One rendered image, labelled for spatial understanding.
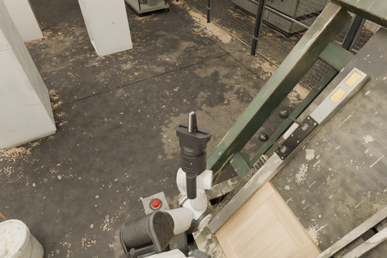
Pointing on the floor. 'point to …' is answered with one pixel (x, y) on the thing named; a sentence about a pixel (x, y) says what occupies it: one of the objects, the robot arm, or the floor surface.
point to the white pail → (18, 241)
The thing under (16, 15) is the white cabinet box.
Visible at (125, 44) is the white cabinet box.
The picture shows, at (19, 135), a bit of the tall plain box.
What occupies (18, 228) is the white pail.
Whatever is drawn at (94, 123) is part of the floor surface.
